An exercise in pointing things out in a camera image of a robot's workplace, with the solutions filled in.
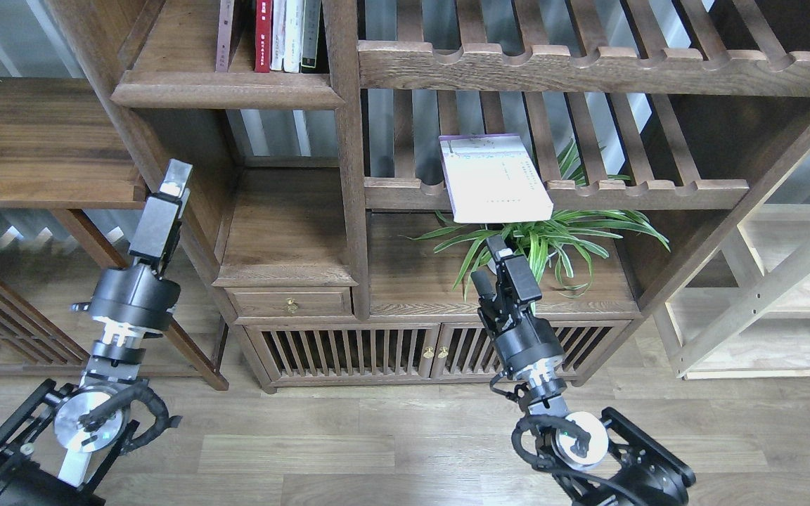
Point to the white striped upright book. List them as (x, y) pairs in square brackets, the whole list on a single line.
[(292, 31)]

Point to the pale lavender book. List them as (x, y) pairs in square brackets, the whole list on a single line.
[(492, 179)]

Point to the red paperback book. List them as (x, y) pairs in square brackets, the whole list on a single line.
[(263, 15)]

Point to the white base bar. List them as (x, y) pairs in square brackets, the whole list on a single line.
[(74, 468)]

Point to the green spider plant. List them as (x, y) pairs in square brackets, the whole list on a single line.
[(563, 245)]

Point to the dark slatted wooden rack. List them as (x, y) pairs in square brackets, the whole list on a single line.
[(39, 335)]

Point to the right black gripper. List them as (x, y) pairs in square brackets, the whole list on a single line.
[(525, 344)]

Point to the dark wooden bookshelf cabinet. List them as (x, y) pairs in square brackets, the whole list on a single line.
[(316, 186)]

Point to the grey dark upright book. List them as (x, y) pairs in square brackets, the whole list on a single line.
[(312, 55)]

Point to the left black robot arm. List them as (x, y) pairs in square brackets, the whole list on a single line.
[(58, 445)]

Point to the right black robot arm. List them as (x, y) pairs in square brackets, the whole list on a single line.
[(597, 459)]

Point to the dark maroon book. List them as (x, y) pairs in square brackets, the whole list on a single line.
[(230, 18)]

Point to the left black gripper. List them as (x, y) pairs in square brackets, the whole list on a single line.
[(137, 296)]

